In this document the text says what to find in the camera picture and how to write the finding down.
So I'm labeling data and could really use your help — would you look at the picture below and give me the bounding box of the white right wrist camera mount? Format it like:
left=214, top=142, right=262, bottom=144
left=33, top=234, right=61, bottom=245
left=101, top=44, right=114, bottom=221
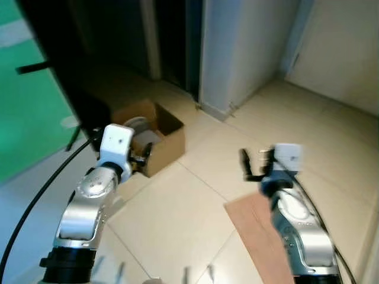
left=272, top=143, right=303, bottom=176

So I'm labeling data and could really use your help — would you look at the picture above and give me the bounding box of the round silver object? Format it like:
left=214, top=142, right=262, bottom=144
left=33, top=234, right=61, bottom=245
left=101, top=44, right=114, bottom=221
left=123, top=116, right=165, bottom=150

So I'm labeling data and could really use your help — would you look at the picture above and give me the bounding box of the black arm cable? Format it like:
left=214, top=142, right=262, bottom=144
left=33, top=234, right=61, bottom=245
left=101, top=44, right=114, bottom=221
left=290, top=169, right=358, bottom=284
left=0, top=137, right=99, bottom=280

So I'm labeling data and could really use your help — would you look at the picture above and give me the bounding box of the brown cardboard box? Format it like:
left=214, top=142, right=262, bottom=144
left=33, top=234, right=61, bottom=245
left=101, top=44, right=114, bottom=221
left=110, top=99, right=186, bottom=179

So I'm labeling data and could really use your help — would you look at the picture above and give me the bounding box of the brown flat floor sheet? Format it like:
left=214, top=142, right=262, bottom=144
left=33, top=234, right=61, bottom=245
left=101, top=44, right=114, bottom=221
left=223, top=191, right=297, bottom=284

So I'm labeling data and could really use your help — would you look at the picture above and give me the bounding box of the black door handle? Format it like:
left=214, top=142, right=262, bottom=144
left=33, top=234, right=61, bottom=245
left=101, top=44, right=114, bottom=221
left=16, top=61, right=49, bottom=76

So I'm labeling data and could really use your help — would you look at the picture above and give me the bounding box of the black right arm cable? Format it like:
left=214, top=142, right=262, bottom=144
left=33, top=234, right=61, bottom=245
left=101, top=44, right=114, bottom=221
left=290, top=169, right=358, bottom=284

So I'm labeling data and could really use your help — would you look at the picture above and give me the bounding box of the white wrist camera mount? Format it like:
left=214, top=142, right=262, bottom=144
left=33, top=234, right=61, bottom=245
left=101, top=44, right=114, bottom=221
left=272, top=143, right=303, bottom=176
left=97, top=124, right=135, bottom=167

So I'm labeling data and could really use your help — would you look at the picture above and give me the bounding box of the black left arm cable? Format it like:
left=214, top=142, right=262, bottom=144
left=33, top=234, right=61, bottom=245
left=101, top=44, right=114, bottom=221
left=0, top=137, right=99, bottom=280

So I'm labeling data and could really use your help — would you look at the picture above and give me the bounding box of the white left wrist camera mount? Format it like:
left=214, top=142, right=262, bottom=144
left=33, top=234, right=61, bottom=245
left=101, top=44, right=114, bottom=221
left=97, top=124, right=135, bottom=167

